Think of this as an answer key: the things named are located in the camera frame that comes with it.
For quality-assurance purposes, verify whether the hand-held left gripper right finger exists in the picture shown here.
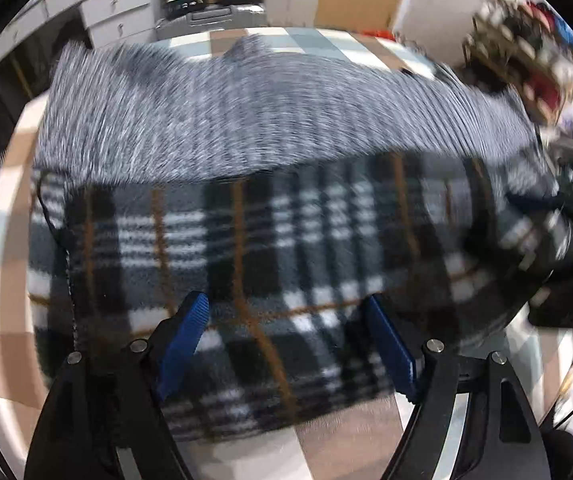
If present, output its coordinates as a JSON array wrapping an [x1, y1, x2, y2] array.
[[363, 292, 552, 480]]

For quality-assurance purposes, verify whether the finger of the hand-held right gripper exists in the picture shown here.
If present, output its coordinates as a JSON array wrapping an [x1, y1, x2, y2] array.
[[500, 194, 570, 272]]

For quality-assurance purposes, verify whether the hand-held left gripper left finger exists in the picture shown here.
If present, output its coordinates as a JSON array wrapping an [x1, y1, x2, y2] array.
[[24, 290, 212, 480]]

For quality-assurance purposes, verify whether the plaid fleece garment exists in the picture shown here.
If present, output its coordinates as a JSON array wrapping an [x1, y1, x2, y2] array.
[[26, 152, 562, 443]]

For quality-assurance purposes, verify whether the grey knit sweater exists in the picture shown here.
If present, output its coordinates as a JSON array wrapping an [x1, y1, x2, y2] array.
[[34, 35, 559, 201]]

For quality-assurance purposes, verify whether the blue brown checked cloth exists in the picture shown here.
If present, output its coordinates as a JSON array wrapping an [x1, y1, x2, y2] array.
[[0, 25, 557, 480]]

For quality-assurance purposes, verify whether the silver suitcase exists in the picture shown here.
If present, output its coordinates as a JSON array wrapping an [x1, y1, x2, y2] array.
[[156, 2, 267, 40]]

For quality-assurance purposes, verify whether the white dresser with drawers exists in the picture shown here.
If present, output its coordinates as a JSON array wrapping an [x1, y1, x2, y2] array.
[[0, 0, 160, 63]]

